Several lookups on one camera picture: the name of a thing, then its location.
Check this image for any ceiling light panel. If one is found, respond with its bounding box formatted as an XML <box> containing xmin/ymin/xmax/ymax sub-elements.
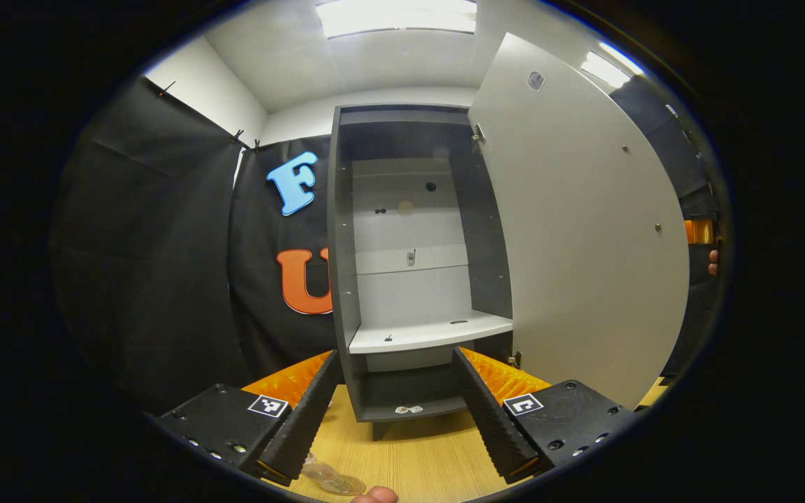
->
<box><xmin>581</xmin><ymin>42</ymin><xmax>644</xmax><ymax>88</ymax></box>
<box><xmin>315</xmin><ymin>0</ymin><xmax>478</xmax><ymax>39</ymax></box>

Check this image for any beige cabinet door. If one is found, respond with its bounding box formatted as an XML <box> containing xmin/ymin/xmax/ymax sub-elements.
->
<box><xmin>467</xmin><ymin>31</ymin><xmax>691</xmax><ymax>411</ymax></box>

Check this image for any black backdrop cloth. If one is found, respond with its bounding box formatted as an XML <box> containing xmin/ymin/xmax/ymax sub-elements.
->
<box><xmin>50</xmin><ymin>73</ymin><xmax>728</xmax><ymax>416</ymax></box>

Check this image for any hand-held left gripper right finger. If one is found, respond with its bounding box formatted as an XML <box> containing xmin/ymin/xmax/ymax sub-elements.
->
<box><xmin>453</xmin><ymin>346</ymin><xmax>637</xmax><ymax>485</ymax></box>

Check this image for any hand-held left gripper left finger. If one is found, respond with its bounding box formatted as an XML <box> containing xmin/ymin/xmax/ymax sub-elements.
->
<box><xmin>154</xmin><ymin>349</ymin><xmax>344</xmax><ymax>488</ymax></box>

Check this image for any clear plastic bottle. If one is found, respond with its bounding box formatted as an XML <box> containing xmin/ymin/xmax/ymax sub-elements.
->
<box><xmin>301</xmin><ymin>453</ymin><xmax>347</xmax><ymax>493</ymax></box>

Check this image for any white cabinet shelf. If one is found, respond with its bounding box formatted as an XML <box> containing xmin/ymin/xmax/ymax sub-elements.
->
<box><xmin>348</xmin><ymin>309</ymin><xmax>514</xmax><ymax>355</ymax></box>

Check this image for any dark grey cabinet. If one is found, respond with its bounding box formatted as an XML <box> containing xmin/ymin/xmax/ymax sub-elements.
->
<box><xmin>326</xmin><ymin>103</ymin><xmax>515</xmax><ymax>442</ymax></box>

